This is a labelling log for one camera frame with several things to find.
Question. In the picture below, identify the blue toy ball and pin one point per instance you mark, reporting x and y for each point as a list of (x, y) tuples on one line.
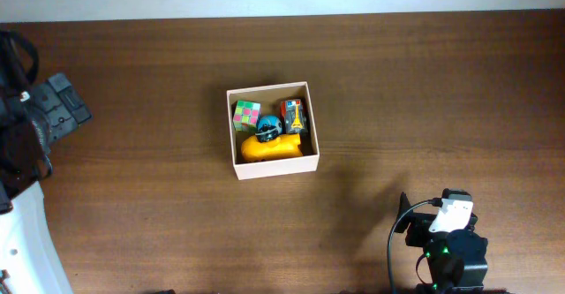
[(269, 122)]

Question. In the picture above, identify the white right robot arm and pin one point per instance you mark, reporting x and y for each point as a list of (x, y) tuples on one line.
[(459, 270)]

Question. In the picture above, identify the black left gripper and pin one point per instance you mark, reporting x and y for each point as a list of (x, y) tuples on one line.
[(62, 104)]

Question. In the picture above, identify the black round disc toy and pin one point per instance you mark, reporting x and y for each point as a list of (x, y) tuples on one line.
[(268, 132)]

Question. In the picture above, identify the open white cardboard box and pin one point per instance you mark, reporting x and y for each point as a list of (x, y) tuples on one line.
[(270, 99)]

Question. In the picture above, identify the pastel puzzle cube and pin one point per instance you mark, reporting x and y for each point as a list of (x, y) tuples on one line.
[(246, 116)]

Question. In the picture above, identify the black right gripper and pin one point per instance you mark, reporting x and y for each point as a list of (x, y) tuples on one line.
[(420, 222)]

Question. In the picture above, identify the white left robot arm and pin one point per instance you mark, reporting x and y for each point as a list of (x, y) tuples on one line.
[(29, 260)]

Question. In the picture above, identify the grey red toy truck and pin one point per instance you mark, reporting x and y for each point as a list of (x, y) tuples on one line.
[(294, 116)]

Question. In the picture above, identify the orange toy hippo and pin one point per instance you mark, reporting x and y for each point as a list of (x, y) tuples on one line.
[(283, 147)]

